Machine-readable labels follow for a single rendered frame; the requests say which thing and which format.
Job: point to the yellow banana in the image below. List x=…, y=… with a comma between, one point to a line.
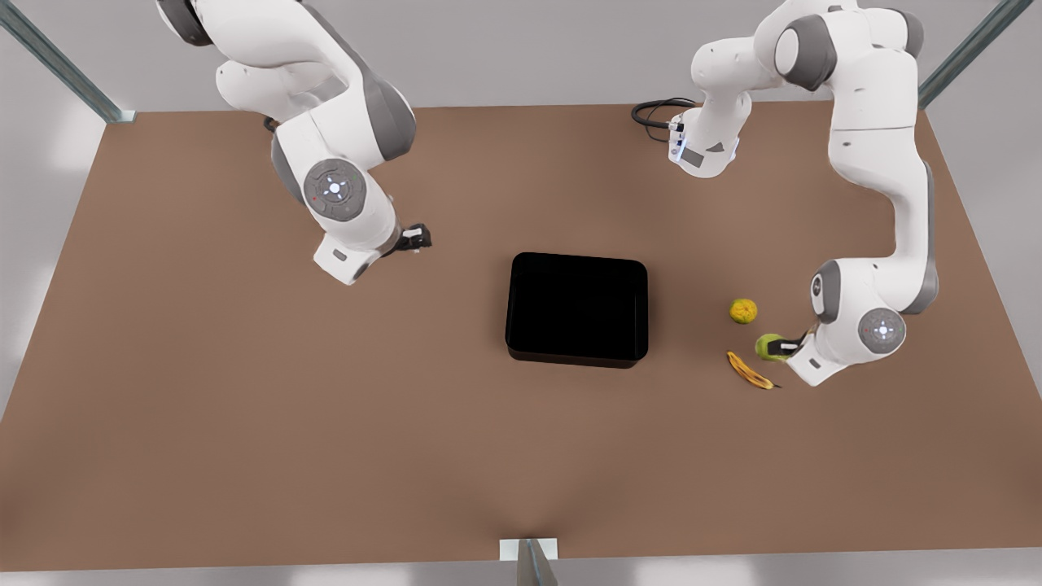
x=747, y=371

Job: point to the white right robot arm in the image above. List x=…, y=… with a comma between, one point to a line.
x=342, y=122

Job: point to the black rectangular tray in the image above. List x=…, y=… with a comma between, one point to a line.
x=577, y=309

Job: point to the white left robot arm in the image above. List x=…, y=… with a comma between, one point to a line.
x=871, y=130

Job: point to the silver frame post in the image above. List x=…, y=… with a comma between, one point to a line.
x=533, y=561
x=965, y=53
x=61, y=61

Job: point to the orange fruit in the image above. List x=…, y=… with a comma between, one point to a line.
x=742, y=311

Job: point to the green apple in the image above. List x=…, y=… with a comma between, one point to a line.
x=763, y=348

